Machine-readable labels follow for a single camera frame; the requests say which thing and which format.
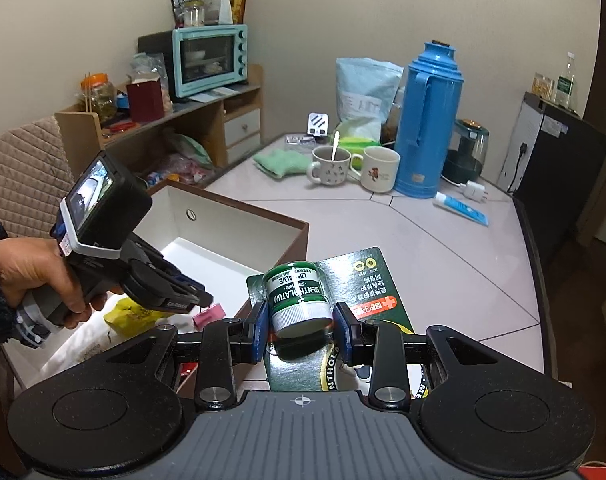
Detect blue thermos flask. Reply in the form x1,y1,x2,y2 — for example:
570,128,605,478
394,40,470,199

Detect pink plastic bag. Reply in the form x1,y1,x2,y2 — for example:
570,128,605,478
153,154,220,187

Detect green cloth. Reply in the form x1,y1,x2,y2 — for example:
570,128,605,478
253,147,314,180

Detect teal toaster oven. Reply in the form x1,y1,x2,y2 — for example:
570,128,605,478
172,24,250,100

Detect green tissue pack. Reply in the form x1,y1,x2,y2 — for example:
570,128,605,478
333,119,384,149

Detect yellow crumpled packet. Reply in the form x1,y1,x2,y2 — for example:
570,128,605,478
104,297,170,337

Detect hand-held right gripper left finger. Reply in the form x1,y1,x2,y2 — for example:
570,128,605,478
105,304,270,413

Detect brown drawer with white inside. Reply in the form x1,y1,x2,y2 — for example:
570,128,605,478
0,180,310,398

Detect clear plastic bottle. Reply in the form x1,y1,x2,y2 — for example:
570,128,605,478
554,51,579,114

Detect white mug with leaf print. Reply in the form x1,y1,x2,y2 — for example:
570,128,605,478
305,145,352,186

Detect black mini fridge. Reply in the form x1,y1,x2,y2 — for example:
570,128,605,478
498,91,606,272

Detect glass jar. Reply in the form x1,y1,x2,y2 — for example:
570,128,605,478
182,0,206,29

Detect plastic jar with orange lid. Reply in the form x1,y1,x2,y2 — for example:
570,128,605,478
80,72,118,117

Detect black power cable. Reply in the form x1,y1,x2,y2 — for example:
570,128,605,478
503,142,530,193

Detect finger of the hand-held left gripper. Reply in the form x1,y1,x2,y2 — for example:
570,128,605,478
133,241,207,295
152,285,214,316

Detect small clear box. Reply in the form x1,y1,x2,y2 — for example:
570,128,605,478
531,72,556,101

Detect wooden shelf cabinet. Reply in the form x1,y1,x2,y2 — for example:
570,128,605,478
54,64,264,183

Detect beige quilted chair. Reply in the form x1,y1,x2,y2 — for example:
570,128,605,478
0,116,77,239

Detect blue and white tube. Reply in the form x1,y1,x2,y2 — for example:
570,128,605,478
432,192,490,226

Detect person's left hand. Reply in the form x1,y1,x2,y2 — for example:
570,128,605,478
0,236,124,331

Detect white snack bag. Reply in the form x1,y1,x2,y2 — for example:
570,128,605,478
202,0,234,26

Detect green lip balm blister pack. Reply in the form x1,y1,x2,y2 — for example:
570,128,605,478
247,246,431,402

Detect green plastic bag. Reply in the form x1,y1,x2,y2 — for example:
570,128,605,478
163,130,214,167

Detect white mug with bear print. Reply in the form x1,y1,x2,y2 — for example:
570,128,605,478
349,146,401,192

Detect white charger plug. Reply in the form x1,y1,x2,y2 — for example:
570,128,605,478
458,180,486,204

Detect small pink packet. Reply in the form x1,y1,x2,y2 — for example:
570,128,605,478
194,304,224,327

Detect pale blue standing pouch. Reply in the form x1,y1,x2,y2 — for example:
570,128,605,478
335,57,405,132

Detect dark red box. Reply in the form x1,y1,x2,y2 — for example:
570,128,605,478
126,77,164,123

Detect clear plastic bag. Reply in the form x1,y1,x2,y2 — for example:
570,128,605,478
130,52,170,102

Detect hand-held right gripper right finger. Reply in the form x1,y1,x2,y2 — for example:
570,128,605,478
333,302,500,413

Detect small red packet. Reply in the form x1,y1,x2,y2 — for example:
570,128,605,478
175,360,200,392

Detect white paper sheets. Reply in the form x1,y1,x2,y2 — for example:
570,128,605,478
187,87,236,104

